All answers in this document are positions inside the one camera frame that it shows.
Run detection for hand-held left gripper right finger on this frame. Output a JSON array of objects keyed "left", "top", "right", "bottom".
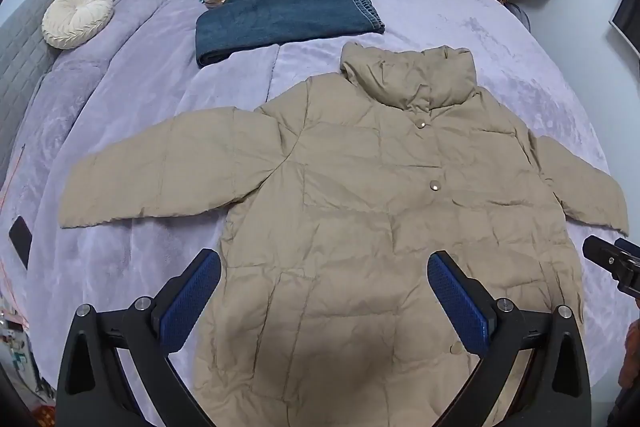
[{"left": 426, "top": 249, "right": 593, "bottom": 427}]

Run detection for person's right hand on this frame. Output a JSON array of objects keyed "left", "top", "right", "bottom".
[{"left": 619, "top": 321, "right": 640, "bottom": 389}]

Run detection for round cream pillow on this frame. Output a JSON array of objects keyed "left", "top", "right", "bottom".
[{"left": 41, "top": 0, "right": 114, "bottom": 51}]

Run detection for purple plush blanket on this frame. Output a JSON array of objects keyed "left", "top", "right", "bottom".
[{"left": 0, "top": 0, "right": 640, "bottom": 427}]

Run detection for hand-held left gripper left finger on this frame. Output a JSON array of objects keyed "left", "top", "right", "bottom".
[{"left": 56, "top": 248, "right": 222, "bottom": 427}]

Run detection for blue denim jeans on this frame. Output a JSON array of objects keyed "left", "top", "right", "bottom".
[{"left": 195, "top": 0, "right": 387, "bottom": 68}]

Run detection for grey quilted headboard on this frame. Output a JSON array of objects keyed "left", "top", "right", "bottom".
[{"left": 0, "top": 0, "right": 133, "bottom": 188}]

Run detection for khaki puffer jacket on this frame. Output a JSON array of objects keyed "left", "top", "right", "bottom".
[{"left": 59, "top": 43, "right": 630, "bottom": 427}]

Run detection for black flat screen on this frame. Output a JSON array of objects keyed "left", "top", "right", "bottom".
[{"left": 609, "top": 0, "right": 640, "bottom": 58}]

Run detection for black phone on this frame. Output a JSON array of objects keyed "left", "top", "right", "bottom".
[{"left": 9, "top": 216, "right": 33, "bottom": 269}]

